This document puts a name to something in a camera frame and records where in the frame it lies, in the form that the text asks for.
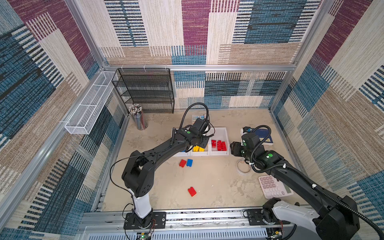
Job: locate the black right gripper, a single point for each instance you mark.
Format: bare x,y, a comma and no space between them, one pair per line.
235,148

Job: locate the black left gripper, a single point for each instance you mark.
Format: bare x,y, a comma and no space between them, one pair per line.
205,141

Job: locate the long red brick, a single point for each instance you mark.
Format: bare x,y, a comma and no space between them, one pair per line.
223,146
219,145

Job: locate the red brick small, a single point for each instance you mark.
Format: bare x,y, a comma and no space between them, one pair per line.
214,143

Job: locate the blue brick top row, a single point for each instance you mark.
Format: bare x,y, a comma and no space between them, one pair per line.
189,162

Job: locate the red brick top row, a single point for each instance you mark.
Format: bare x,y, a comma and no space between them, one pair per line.
182,163

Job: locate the red brick bottom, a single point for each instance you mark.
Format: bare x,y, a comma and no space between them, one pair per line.
192,191

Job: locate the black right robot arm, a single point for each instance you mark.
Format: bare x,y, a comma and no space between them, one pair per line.
332,218

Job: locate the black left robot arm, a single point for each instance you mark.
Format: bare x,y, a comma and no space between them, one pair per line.
139,172

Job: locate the white middle bin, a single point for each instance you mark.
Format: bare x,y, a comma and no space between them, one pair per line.
207,148

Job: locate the white right bin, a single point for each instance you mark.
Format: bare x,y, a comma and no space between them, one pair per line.
219,134

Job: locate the tape roll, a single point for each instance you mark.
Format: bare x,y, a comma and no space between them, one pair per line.
243,168

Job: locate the highlighter marker pack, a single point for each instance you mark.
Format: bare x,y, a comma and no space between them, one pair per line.
195,117

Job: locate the blue notebook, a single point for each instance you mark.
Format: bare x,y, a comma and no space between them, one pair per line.
262,133

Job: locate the pencil cup with pencils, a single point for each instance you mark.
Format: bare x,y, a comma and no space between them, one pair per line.
137,114

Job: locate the black wire shelf rack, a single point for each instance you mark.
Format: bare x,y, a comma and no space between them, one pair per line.
150,88

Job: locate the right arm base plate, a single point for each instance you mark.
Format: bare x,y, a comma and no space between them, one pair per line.
256,217

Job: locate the aluminium front rail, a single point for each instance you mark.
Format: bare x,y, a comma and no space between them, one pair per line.
190,224

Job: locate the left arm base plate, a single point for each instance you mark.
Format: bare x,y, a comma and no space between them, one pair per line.
156,220

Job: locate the white mesh wall basket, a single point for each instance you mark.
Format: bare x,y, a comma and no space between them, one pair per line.
86,114

